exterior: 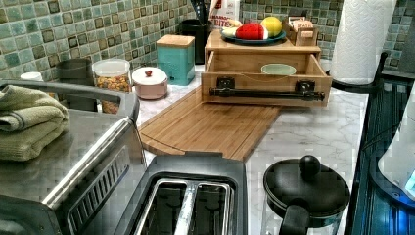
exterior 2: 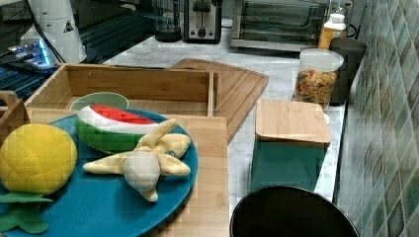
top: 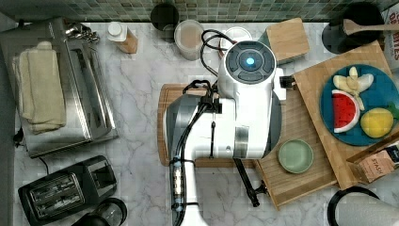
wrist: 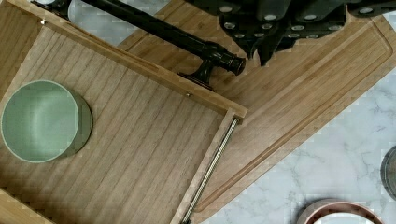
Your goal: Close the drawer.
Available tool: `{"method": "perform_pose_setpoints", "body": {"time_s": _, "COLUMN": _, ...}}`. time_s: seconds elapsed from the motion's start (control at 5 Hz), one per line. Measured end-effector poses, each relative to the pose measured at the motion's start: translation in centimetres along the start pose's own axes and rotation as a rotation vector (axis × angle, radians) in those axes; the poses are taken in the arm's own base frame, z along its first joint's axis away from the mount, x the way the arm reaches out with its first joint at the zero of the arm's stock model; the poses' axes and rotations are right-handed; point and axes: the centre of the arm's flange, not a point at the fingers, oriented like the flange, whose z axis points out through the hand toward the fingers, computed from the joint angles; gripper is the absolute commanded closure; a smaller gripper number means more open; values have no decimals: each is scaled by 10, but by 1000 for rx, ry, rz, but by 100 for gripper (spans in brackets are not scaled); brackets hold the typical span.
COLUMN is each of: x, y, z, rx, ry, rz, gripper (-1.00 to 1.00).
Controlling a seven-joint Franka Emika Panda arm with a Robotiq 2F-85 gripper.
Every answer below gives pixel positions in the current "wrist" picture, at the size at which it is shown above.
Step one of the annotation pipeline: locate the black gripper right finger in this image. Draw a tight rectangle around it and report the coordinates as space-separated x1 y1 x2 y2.
256 0 395 66

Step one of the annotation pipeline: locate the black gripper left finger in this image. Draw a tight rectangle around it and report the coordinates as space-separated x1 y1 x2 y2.
185 0 292 60

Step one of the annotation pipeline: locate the wooden drawer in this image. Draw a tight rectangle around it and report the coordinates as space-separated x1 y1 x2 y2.
1 0 247 224

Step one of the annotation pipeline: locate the bamboo cutting board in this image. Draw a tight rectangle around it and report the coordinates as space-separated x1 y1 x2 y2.
117 16 395 224

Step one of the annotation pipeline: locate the grey round container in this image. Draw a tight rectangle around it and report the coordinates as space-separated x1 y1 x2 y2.
380 147 396 200

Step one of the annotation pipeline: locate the pink rimmed bowl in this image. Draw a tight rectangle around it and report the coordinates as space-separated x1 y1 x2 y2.
296 199 384 224

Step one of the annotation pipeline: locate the green ceramic bowl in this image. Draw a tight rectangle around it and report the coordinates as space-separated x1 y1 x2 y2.
1 80 92 163

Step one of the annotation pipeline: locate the black drawer handle bar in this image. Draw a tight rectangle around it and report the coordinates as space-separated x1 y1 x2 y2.
28 0 246 88

